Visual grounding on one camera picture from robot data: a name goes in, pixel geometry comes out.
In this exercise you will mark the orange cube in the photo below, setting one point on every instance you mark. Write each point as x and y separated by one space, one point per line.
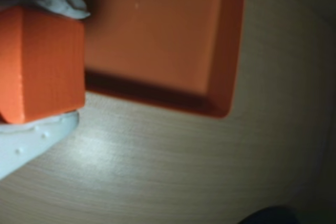
47 64

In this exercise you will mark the orange plastic box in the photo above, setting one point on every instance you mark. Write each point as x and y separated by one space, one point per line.
162 32

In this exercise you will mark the dark round object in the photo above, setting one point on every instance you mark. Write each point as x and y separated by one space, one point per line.
270 216

